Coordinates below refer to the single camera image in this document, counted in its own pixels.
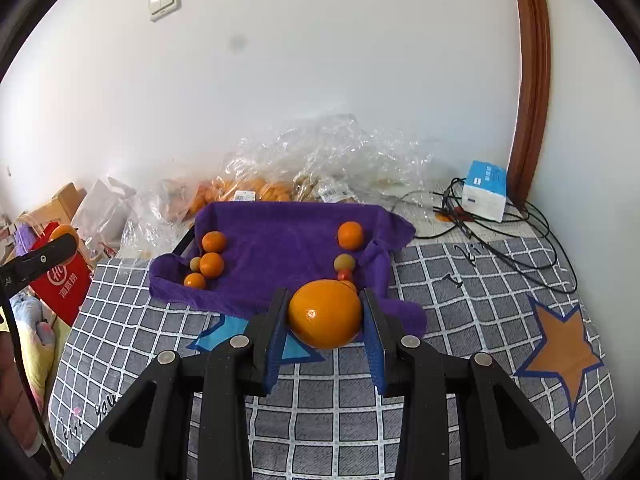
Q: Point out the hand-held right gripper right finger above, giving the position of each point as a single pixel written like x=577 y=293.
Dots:
x=374 y=330

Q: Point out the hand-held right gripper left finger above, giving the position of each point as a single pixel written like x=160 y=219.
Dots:
x=276 y=330

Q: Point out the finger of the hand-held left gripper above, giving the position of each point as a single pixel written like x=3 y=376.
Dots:
x=42 y=260

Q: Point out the small orange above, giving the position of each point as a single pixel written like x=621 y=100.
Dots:
x=211 y=264
x=350 y=235
x=62 y=232
x=195 y=280
x=213 y=241

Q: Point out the large orange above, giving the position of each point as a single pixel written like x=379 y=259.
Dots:
x=325 y=315

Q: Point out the small red tomato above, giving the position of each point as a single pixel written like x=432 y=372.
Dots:
x=345 y=275

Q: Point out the brown green kiwi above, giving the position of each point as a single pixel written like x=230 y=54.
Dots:
x=193 y=263
x=345 y=262

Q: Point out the person's left forearm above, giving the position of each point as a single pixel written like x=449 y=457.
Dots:
x=15 y=400

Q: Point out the purple bag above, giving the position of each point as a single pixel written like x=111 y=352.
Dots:
x=24 y=240

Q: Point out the red paper bag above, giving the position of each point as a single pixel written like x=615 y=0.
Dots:
x=62 y=280

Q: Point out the brown cardboard box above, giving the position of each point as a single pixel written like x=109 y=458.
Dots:
x=60 y=205

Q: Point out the pastel plush toy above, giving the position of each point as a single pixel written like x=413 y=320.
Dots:
x=32 y=330

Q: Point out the white plastic bag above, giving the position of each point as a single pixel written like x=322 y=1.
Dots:
x=102 y=210

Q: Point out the purple towel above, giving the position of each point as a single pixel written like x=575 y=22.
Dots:
x=280 y=245

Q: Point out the clear plastic bag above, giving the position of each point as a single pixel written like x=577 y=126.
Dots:
x=150 y=215

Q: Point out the clear bag of oranges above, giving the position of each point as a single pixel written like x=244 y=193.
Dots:
x=245 y=190

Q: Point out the clear bag of kiwis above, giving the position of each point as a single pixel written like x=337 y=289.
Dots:
x=307 y=186

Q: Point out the white blue tissue pack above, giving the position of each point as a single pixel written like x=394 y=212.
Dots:
x=484 y=192

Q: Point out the crumpled clear plastic wrap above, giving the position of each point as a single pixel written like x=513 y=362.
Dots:
x=350 y=155

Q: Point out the white light switch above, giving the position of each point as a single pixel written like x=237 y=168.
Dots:
x=164 y=1

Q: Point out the brown wooden door frame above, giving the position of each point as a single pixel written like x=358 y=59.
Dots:
x=530 y=85

